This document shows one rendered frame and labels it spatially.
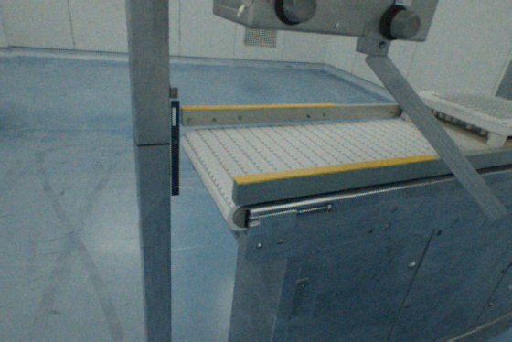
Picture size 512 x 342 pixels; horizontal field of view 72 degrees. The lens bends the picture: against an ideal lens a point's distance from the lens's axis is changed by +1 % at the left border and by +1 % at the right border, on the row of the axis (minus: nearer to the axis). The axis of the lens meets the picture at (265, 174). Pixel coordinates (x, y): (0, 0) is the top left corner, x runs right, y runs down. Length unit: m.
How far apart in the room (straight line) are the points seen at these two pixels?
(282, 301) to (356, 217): 0.22
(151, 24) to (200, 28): 5.04
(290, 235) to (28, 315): 1.21
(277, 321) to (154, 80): 0.49
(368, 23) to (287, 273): 0.42
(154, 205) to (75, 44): 4.91
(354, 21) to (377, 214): 0.32
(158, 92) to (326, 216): 0.36
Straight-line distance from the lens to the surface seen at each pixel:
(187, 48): 5.66
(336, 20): 0.37
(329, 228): 0.55
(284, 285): 0.65
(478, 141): 0.83
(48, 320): 1.53
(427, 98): 0.89
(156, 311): 0.95
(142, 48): 0.63
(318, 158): 0.60
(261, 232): 0.47
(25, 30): 5.62
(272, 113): 0.72
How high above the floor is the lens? 1.11
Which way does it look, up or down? 28 degrees down
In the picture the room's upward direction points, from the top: 8 degrees clockwise
